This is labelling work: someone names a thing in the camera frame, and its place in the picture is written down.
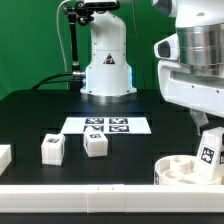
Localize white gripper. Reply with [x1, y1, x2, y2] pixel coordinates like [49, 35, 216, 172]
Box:
[154, 34, 224, 135]

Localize white marker sheet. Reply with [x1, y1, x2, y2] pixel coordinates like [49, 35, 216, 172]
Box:
[61, 117, 151, 134]

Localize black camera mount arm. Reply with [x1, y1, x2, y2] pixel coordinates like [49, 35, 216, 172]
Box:
[64, 1, 93, 92]

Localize black cables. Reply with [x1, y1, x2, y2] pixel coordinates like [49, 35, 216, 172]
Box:
[31, 72, 84, 91]

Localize white front rail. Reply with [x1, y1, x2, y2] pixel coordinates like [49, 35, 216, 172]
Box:
[0, 185, 224, 213]

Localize white rail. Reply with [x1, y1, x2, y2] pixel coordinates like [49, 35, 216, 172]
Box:
[0, 185, 224, 213]
[0, 145, 12, 176]

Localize white cable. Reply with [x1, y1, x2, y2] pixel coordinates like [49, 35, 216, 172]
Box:
[55, 0, 72, 74]

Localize white left rail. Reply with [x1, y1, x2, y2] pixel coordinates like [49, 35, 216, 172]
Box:
[0, 145, 12, 176]

